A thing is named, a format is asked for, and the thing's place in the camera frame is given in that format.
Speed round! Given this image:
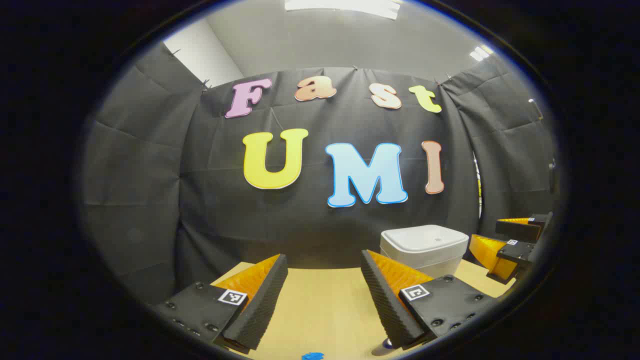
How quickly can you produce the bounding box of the grey desktop garbage bin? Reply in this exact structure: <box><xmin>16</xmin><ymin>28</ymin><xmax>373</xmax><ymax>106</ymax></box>
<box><xmin>380</xmin><ymin>224</ymin><xmax>470</xmax><ymax>279</ymax></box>

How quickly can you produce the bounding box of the large ceiling light panel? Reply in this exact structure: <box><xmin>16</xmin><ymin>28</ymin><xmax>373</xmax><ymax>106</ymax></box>
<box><xmin>285</xmin><ymin>0</ymin><xmax>402</xmax><ymax>20</ymax></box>

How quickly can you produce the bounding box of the wooden desktop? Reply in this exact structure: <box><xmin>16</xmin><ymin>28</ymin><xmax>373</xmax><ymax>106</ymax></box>
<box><xmin>210</xmin><ymin>257</ymin><xmax>518</xmax><ymax>360</ymax></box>

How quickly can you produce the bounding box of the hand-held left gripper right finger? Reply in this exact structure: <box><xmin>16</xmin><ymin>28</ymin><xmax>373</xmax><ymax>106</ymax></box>
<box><xmin>361</xmin><ymin>249</ymin><xmax>501</xmax><ymax>351</ymax></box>

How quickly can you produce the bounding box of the black backdrop cloth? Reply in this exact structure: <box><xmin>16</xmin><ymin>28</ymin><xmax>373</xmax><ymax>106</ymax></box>
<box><xmin>82</xmin><ymin>42</ymin><xmax>558</xmax><ymax>306</ymax></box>

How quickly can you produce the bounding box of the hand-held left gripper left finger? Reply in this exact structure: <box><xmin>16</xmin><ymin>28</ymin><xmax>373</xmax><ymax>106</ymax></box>
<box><xmin>152</xmin><ymin>253</ymin><xmax>289</xmax><ymax>352</ymax></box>

